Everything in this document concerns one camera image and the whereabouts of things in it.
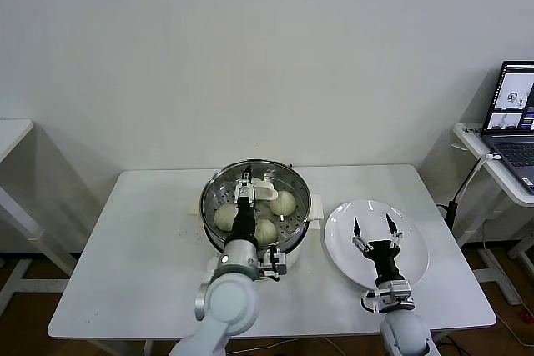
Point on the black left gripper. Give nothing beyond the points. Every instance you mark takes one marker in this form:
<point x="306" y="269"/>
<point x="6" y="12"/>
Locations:
<point x="243" y="222"/>

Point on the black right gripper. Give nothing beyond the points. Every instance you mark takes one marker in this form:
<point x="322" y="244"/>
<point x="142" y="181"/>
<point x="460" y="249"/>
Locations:
<point x="386" y="260"/>

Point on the round glass pot lid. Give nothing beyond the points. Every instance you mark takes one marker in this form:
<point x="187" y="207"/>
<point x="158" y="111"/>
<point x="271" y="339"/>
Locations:
<point x="265" y="193"/>

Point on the white steamed baozi bun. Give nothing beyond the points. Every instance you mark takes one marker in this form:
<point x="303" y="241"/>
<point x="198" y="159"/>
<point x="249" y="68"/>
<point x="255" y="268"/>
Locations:
<point x="223" y="217"/>
<point x="267" y="232"/>
<point x="283" y="202"/>

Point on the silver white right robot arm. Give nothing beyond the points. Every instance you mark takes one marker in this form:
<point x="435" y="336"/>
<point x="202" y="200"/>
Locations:
<point x="404" y="331"/>

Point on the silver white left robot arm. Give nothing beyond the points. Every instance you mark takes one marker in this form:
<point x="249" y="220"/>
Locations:
<point x="229" y="302"/>

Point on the stainless steel steamer basket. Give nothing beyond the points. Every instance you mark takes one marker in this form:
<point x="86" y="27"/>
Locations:
<point x="316" y="208"/>

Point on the round white plate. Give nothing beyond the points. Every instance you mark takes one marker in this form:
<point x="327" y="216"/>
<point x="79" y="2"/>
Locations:
<point x="342" y="256"/>

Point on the white side table with laptop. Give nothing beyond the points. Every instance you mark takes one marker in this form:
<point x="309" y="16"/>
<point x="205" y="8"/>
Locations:
<point x="471" y="139"/>

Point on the grey open laptop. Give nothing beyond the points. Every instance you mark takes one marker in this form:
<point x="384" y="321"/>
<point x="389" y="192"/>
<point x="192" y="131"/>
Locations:
<point x="513" y="156"/>

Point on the white table leg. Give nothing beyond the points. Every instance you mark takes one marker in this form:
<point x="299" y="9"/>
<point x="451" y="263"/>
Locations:
<point x="148" y="348"/>

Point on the empty white side table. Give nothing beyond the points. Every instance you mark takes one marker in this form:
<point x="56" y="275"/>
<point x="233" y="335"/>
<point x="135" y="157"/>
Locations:
<point x="16" y="131"/>

